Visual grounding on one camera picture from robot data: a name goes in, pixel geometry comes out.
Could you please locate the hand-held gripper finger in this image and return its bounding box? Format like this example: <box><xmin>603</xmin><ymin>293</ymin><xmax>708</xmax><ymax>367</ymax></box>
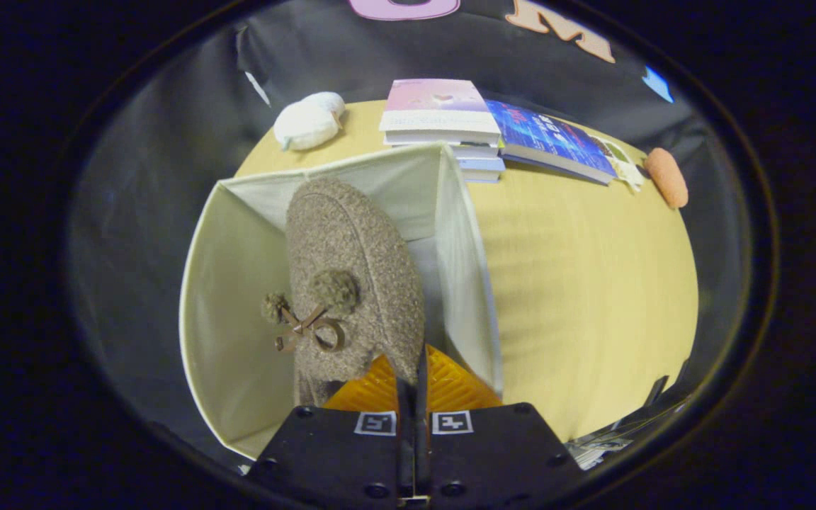
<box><xmin>415</xmin><ymin>344</ymin><xmax>586</xmax><ymax>508</ymax></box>
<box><xmin>245</xmin><ymin>354</ymin><xmax>414</xmax><ymax>508</ymax></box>

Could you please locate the grey fuzzy slipper shoe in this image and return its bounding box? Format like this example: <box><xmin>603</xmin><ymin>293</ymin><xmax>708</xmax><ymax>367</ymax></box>
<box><xmin>261</xmin><ymin>177</ymin><xmax>427</xmax><ymax>408</ymax></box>

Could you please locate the cream fabric storage box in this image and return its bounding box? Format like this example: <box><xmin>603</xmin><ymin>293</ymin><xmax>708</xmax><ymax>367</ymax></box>
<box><xmin>179</xmin><ymin>142</ymin><xmax>505</xmax><ymax>460</ymax></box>

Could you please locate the pale blue book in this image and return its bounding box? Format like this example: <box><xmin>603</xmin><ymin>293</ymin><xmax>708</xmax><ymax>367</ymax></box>
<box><xmin>456</xmin><ymin>157</ymin><xmax>506</xmax><ymax>184</ymax></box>

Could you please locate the blue cover book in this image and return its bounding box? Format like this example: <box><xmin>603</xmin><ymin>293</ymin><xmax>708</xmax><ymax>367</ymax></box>
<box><xmin>484</xmin><ymin>99</ymin><xmax>620</xmax><ymax>186</ymax></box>

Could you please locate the white plush toy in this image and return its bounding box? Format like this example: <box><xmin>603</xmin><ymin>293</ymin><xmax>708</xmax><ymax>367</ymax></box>
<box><xmin>273</xmin><ymin>91</ymin><xmax>346</xmax><ymax>152</ymax></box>

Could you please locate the white compartment seasoning tray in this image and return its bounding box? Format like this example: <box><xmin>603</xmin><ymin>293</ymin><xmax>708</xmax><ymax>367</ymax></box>
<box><xmin>596</xmin><ymin>135</ymin><xmax>646</xmax><ymax>193</ymax></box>

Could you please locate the pink cover book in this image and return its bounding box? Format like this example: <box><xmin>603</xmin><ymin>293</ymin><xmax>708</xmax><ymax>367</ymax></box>
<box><xmin>378</xmin><ymin>78</ymin><xmax>502</xmax><ymax>147</ymax></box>

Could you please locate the orange oval sponge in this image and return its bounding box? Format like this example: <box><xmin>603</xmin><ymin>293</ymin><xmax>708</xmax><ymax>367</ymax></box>
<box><xmin>644</xmin><ymin>147</ymin><xmax>690</xmax><ymax>210</ymax></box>

